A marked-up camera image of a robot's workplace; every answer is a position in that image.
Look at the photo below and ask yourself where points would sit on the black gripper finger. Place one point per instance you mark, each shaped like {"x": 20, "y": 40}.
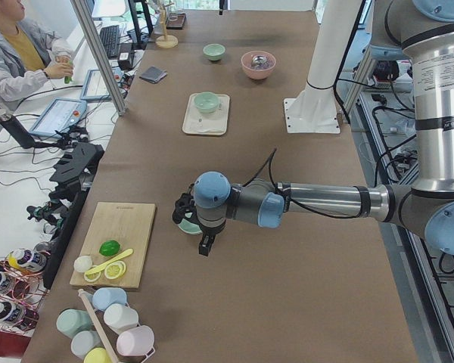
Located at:
{"x": 205, "y": 244}

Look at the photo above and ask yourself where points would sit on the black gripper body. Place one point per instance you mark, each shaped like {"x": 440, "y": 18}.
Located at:
{"x": 207, "y": 237}

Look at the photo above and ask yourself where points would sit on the green bowl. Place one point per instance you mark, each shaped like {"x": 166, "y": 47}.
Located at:
{"x": 206, "y": 102}
{"x": 214, "y": 52}
{"x": 189, "y": 227}

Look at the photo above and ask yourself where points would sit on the wooden cutting board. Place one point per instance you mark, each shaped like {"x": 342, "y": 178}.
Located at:
{"x": 114, "y": 229}

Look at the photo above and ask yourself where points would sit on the yellow plastic knife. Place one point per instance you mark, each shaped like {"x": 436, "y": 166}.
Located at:
{"x": 103, "y": 265}

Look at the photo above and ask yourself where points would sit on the green lime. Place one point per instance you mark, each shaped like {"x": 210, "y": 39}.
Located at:
{"x": 109, "y": 248}

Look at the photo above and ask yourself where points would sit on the lemon slice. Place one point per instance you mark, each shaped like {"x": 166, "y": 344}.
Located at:
{"x": 91, "y": 278}
{"x": 115, "y": 270}

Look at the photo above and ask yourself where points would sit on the cream rabbit tray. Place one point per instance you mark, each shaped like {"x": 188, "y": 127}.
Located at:
{"x": 215, "y": 123}

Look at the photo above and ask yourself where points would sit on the green bowl on tray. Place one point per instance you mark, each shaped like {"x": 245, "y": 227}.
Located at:
{"x": 206, "y": 102}

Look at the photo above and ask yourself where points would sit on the white cup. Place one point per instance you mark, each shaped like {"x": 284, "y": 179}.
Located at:
{"x": 120, "y": 318}

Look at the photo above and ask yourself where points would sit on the white garlic bulb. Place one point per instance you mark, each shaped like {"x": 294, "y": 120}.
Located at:
{"x": 82, "y": 263}

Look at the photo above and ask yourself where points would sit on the black tool stand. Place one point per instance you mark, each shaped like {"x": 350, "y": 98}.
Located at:
{"x": 71, "y": 172}

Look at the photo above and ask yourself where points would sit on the blue cup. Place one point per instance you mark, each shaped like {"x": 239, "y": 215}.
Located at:
{"x": 107, "y": 296}

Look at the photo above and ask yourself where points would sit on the pink cup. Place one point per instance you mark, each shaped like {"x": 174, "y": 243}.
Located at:
{"x": 136, "y": 341}

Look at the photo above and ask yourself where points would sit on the grey folded cloth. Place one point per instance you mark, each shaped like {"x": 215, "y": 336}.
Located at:
{"x": 153, "y": 75}

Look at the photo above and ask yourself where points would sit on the teach pendant tablet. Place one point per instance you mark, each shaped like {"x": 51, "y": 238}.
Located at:
{"x": 58, "y": 117}
{"x": 94, "y": 87}

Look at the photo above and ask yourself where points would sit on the yellow cup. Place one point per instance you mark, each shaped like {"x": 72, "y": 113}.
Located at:
{"x": 97, "y": 355}

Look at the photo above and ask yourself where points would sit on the grey cup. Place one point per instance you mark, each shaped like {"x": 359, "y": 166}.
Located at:
{"x": 83, "y": 342}

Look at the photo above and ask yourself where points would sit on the green cup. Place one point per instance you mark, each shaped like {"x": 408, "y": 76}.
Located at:
{"x": 72, "y": 321}

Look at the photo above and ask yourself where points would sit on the pink bowl with ice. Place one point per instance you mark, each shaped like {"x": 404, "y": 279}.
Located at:
{"x": 257, "y": 74}

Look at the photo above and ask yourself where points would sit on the metal scoop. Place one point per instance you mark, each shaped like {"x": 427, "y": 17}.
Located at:
{"x": 258, "y": 61}

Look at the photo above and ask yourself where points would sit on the wooden mug tree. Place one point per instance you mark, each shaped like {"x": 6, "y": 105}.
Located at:
{"x": 165, "y": 40}

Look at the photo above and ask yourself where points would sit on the black tray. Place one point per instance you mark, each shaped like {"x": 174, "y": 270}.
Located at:
{"x": 175, "y": 20}

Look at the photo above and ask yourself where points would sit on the black keyboard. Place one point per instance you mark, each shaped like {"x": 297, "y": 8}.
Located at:
{"x": 110, "y": 39}

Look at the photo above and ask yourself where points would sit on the seated person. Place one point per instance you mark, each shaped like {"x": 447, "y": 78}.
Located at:
{"x": 30, "y": 55}

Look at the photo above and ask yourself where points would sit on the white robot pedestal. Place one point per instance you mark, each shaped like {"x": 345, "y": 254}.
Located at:
{"x": 314, "y": 109}

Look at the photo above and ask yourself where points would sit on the aluminium frame post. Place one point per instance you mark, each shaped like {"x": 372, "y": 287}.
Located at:
{"x": 92, "y": 37}

